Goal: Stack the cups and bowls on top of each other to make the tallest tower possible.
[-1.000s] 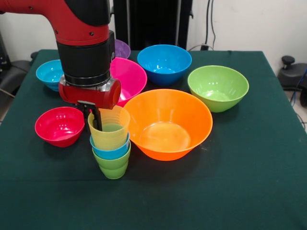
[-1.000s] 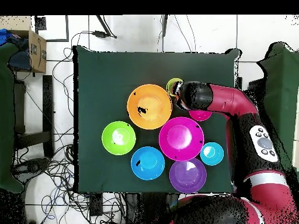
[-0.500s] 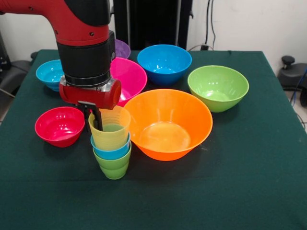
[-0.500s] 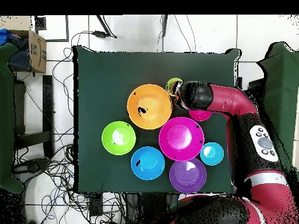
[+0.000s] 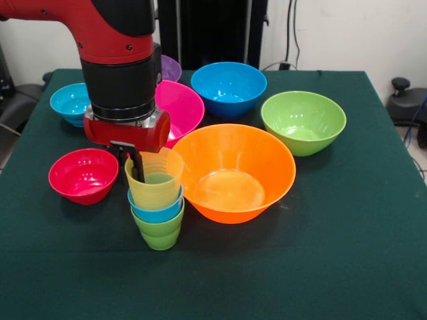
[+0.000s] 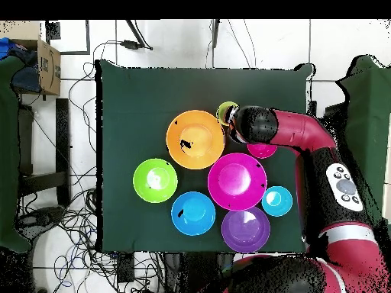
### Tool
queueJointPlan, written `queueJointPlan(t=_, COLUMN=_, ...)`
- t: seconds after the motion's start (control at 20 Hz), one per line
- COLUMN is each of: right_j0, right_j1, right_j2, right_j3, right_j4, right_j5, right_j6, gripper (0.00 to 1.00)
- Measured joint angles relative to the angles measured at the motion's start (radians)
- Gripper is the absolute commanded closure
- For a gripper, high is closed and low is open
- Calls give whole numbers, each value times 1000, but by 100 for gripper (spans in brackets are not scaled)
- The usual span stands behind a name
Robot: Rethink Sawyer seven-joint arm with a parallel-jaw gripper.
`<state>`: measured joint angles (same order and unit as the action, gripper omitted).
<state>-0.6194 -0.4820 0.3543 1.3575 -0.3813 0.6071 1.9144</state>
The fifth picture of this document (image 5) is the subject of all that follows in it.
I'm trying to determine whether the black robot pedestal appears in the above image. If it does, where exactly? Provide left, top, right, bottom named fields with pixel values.
left=155, top=0, right=270, bottom=71

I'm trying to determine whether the blue cup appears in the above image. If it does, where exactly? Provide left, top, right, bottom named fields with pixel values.
left=127, top=185, right=185, bottom=224

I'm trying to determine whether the blue bowl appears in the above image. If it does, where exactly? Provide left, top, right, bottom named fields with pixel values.
left=190, top=61, right=268, bottom=120

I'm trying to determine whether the small red bowl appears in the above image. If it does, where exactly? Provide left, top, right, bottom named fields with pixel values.
left=47, top=148, right=119, bottom=206

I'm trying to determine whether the dark green table cloth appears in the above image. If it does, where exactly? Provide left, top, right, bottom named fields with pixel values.
left=0, top=68, right=427, bottom=320

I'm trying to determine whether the yellow cup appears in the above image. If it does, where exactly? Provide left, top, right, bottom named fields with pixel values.
left=124, top=147, right=185, bottom=211

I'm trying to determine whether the large orange bowl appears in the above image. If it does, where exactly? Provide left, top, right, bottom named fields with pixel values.
left=172, top=123, right=297, bottom=225

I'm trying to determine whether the small cyan bowl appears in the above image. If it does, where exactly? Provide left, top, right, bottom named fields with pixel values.
left=49, top=82, right=92, bottom=129

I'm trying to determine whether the large magenta bowl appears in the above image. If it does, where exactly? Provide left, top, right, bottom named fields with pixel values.
left=154, top=79, right=205, bottom=149

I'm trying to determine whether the green cup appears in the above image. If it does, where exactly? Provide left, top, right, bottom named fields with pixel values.
left=130, top=197, right=185, bottom=251

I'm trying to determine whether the purple bowl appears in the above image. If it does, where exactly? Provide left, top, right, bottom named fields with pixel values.
left=160, top=55, right=183, bottom=83

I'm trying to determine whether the black pedestal foot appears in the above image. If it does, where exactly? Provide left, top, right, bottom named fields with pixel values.
left=386, top=77, right=427, bottom=149
left=0, top=43, right=44, bottom=134

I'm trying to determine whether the black wall cable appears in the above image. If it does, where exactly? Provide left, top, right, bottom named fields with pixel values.
left=285, top=0, right=301, bottom=71

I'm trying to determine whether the green bowl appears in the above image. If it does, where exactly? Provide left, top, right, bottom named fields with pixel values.
left=260, top=90, right=348, bottom=157

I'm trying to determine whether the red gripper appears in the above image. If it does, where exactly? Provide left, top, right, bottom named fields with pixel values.
left=83, top=108, right=171, bottom=184

